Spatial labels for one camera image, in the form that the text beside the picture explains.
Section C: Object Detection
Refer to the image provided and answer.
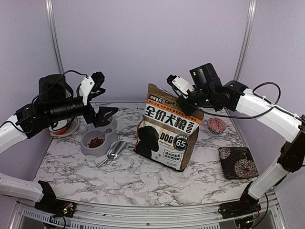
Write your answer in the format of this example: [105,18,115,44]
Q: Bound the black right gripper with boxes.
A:
[177,87,216,115]

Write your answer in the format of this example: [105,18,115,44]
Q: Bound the brown dog food bag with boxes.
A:
[134,83,204,172]

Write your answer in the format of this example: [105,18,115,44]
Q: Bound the grey double pet bowl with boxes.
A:
[81,116,118,157]

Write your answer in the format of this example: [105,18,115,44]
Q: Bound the metal food scoop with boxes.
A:
[97,141,127,167]

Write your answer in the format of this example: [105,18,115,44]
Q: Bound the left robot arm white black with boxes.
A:
[0,72,118,218]

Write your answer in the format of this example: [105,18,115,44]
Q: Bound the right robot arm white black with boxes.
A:
[167,63,305,219]

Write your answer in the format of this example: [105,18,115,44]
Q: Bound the red patterned small bowl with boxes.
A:
[207,117,227,135]

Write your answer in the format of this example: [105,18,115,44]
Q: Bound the brown kibble in bowls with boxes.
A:
[88,137,104,148]

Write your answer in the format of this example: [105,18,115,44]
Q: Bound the white orange bowl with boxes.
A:
[51,124,68,135]

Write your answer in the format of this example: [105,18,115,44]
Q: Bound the black floral square plate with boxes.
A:
[218,147,258,180]

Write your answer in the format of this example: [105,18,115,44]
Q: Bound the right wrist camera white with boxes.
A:
[166,75,195,98]

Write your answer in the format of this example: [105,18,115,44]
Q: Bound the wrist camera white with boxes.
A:
[77,72,105,106]
[166,75,195,98]

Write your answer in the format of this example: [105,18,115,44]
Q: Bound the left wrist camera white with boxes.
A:
[77,72,105,106]

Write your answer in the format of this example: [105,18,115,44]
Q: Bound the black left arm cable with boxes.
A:
[30,69,86,113]

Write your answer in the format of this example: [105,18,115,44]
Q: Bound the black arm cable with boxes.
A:
[197,82,282,120]
[30,69,86,113]

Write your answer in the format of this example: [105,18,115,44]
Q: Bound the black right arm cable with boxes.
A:
[197,82,282,120]

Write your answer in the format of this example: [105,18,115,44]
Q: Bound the left aluminium frame post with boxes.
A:
[45,0,65,73]

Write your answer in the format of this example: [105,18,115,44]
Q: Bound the aluminium frame post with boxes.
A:
[45,0,65,73]
[234,0,257,81]

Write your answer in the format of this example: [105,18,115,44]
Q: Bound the right aluminium frame post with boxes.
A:
[234,0,257,81]

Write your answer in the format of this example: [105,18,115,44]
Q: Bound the front aluminium rail base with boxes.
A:
[7,192,287,229]

